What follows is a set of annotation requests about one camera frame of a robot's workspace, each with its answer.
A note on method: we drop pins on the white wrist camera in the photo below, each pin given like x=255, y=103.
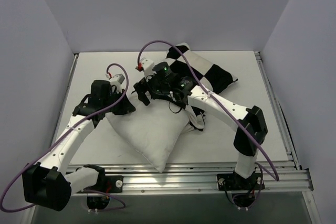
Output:
x=116, y=80
x=146, y=66

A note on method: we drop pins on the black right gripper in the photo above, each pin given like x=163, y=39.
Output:
x=143, y=89

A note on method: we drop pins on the black white checkered pillowcase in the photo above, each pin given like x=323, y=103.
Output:
x=212, y=76

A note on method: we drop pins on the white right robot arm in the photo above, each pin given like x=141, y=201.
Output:
x=249, y=125

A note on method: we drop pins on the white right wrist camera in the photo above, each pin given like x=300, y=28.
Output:
x=146, y=66

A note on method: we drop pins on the white pillow insert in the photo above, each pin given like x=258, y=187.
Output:
x=151, y=130

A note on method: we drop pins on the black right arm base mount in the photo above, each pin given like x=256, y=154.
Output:
x=241, y=192

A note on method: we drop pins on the aluminium table edge rail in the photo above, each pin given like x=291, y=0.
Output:
x=72, y=70

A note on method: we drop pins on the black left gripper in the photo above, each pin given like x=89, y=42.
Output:
x=122, y=105

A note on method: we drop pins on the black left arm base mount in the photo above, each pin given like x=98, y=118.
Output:
x=92, y=179

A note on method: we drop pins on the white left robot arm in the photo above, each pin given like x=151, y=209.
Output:
x=46, y=182

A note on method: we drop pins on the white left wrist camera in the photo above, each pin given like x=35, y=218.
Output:
x=116, y=80

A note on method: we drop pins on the aluminium right side rail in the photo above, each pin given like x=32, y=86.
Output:
x=278, y=113

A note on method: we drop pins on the aluminium front frame rail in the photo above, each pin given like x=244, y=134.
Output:
x=197, y=178

